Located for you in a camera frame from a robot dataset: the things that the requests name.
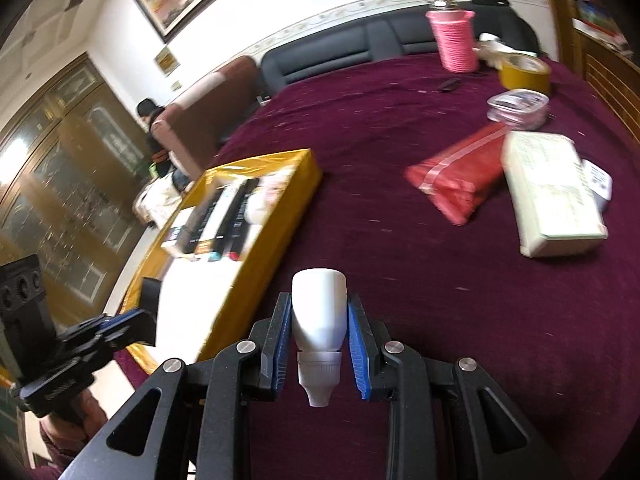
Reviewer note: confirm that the clear plastic clip container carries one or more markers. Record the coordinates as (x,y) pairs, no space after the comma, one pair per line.
(517,107)

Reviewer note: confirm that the black cloth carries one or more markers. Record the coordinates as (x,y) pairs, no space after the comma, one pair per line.
(487,2)

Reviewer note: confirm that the wooden shelf cabinet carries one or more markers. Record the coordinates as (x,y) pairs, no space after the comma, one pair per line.
(610,75)

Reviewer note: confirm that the person's left forearm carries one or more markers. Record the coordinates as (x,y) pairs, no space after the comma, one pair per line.
(55,442)

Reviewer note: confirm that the wooden glass display cabinet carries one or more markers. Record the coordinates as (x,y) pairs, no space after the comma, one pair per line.
(65,185)

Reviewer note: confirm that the small black clip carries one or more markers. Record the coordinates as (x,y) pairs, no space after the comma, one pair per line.
(448,85)

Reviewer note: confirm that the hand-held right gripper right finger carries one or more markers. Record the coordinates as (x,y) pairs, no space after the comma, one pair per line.
(357,350)

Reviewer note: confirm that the black marker with red end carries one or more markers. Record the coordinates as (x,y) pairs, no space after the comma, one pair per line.
(245,220)

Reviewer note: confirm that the brown armchair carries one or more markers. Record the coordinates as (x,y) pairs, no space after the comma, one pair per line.
(210,115)

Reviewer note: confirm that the small white plastic case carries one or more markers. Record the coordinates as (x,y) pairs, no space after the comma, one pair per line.
(597,182)

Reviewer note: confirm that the bottle in pink knitted sleeve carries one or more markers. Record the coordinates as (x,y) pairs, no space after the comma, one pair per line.
(452,35)

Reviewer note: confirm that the white squeeze bottle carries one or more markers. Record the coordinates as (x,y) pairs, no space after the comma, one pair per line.
(320,310)

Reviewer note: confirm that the black marker with blue end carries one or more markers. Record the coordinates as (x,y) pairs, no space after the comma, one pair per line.
(227,220)

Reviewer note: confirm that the burgundy tablecloth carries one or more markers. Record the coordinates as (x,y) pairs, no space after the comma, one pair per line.
(400,270)

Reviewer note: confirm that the white cloth bundle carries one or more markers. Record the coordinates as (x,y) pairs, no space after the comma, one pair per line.
(155,202)

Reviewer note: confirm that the gold wall plaque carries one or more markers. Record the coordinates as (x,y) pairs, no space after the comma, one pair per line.
(166,61)

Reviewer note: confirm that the yellow tape roll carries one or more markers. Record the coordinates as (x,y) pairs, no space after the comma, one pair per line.
(525,75)

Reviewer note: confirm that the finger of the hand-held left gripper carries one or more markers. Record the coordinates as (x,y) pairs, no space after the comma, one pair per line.
(122,320)
(125,346)

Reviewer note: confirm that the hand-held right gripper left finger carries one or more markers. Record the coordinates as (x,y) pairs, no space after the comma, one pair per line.
(282,340)

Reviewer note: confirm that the gold cardboard box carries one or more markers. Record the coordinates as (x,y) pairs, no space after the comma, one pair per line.
(280,220)

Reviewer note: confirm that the person's left hand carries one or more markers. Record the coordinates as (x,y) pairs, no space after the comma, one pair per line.
(89,412)

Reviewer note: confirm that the clutter of shelf items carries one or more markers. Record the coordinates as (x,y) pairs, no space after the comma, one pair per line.
(600,17)

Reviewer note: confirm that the beige box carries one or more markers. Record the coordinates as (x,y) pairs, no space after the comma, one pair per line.
(550,195)

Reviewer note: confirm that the black leather sofa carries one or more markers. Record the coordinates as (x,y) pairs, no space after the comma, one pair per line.
(325,50)

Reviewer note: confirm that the white plastic object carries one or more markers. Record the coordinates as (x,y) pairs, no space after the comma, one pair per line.
(492,50)

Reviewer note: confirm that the red box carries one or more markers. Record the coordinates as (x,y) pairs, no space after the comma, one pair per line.
(460,175)

